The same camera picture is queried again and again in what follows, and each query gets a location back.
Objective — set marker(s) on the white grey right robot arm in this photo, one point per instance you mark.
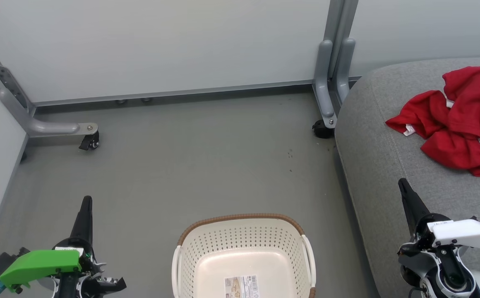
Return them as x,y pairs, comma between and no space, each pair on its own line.
455,281

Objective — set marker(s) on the printed basket label sticker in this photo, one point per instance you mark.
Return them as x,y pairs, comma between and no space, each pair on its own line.
242,287

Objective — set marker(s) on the grey partition upright post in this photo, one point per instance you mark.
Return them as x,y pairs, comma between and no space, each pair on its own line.
341,16

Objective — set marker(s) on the grey partition leg with foot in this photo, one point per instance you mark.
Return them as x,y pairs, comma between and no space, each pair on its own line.
54,128

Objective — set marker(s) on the black caster wheel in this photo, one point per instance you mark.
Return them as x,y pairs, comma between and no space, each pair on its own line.
90,142
322,129

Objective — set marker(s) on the cream perforated laundry basket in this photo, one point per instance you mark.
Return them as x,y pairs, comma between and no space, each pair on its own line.
244,256

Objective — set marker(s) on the red garment with white trim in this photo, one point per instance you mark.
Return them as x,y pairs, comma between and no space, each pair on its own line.
463,120

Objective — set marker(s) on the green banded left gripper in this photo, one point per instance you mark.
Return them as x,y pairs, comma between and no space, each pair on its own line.
41,263

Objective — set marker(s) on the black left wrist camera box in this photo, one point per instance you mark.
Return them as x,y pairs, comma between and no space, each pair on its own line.
4,260

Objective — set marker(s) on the grey fabric sofa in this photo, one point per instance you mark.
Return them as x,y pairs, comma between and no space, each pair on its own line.
389,174

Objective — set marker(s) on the grey partition bottom rail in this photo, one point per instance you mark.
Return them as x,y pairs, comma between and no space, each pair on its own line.
182,92

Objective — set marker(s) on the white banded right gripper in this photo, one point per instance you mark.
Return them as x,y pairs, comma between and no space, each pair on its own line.
467,234

